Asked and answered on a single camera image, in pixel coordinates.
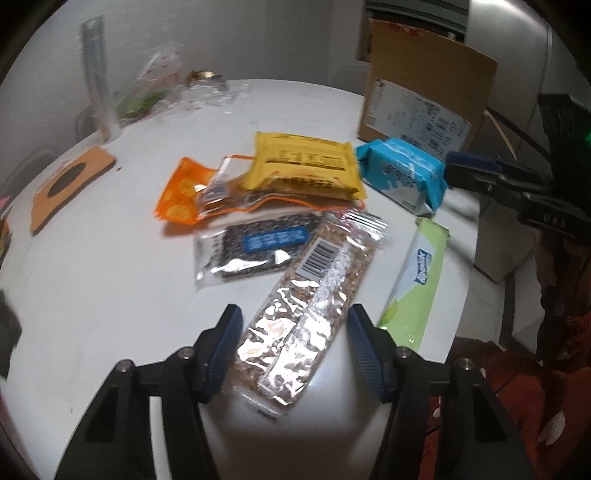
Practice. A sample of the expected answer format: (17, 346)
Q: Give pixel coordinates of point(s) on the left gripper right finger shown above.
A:
(477, 439)

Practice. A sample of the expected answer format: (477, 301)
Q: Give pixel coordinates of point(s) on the orange chicken leg packet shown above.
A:
(195, 192)

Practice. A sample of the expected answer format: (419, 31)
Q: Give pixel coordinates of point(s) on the white chair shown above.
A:
(353, 78)

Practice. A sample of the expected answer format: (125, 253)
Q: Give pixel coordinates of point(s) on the clear peanut brittle bar packet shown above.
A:
(288, 337)

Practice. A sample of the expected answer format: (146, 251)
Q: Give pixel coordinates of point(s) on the green Alpenliebe candy pack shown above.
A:
(408, 309)

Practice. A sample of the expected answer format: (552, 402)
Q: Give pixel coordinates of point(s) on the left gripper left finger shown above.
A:
(113, 438)

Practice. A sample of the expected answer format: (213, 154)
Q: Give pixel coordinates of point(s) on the brown cardboard box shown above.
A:
(425, 89)

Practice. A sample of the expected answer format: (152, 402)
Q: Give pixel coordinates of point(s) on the blue wafer packet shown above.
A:
(404, 173)

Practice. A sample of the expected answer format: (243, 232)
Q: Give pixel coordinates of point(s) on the gold foil wrapper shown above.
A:
(205, 78)

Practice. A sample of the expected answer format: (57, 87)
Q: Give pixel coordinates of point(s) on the clear crumpled plastic wrapper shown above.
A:
(159, 89)

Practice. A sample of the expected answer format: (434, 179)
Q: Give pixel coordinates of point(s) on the black sesame bar packet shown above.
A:
(251, 248)

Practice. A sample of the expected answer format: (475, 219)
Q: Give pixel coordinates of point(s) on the clear tall plastic tube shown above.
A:
(95, 73)

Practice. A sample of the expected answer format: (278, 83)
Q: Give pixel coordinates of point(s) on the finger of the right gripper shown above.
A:
(504, 180)

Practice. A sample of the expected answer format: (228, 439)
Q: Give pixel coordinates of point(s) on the orange toast-shaped coaster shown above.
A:
(67, 183)

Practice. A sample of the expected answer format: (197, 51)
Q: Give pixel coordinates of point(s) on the yellow snack packet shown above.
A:
(304, 165)

